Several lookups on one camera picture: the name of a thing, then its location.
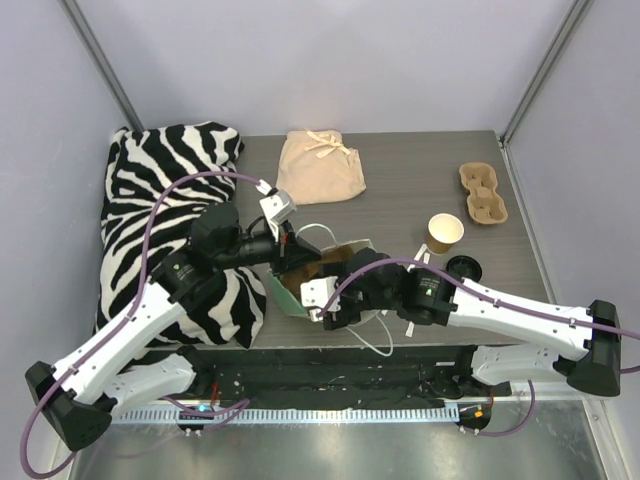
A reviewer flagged green illustrated paper bag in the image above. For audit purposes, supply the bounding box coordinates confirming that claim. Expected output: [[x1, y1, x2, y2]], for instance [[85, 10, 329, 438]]
[[267, 223, 396, 357]]

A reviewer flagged brown cardboard cup carrier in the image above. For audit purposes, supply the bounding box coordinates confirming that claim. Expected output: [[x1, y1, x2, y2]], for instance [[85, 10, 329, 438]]
[[459, 162, 508, 225]]

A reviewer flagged white straw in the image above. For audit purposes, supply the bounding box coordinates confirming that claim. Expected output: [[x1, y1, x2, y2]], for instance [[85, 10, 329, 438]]
[[404, 252, 431, 338], [414, 244, 430, 263]]

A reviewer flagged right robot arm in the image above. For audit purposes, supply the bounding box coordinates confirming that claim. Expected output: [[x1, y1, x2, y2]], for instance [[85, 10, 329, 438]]
[[310, 248, 622, 397]]

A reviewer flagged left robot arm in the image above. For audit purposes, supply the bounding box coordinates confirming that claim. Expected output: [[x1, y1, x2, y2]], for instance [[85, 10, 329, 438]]
[[25, 197, 321, 452]]

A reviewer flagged beige cloth pouch with ribbon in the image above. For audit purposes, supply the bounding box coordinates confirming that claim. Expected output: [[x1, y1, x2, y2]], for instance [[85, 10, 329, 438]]
[[276, 130, 366, 206]]

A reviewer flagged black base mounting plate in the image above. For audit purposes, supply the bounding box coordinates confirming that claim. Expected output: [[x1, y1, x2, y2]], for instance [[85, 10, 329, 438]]
[[178, 346, 511, 410]]

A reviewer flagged zebra print plush blanket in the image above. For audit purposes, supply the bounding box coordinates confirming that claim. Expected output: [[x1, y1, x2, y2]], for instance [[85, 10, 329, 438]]
[[94, 121, 266, 348]]

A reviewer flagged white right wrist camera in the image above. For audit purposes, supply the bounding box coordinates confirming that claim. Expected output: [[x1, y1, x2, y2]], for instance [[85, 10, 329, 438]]
[[300, 276, 341, 323]]

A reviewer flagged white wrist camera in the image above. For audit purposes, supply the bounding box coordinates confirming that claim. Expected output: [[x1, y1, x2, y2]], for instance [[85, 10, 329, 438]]
[[300, 276, 341, 323], [256, 180, 297, 239]]

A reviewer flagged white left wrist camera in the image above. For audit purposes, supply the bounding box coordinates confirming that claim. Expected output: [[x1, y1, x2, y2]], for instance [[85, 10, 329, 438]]
[[256, 180, 297, 239]]

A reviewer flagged aluminium frame rail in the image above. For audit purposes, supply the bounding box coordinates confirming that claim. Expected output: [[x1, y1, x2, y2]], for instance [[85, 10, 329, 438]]
[[62, 362, 611, 404]]

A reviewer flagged white slotted cable duct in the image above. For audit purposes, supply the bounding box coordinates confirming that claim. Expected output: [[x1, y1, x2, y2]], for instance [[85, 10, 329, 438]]
[[113, 403, 459, 426]]

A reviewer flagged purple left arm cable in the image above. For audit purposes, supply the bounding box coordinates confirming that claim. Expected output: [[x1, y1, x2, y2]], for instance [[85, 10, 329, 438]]
[[19, 172, 274, 476]]

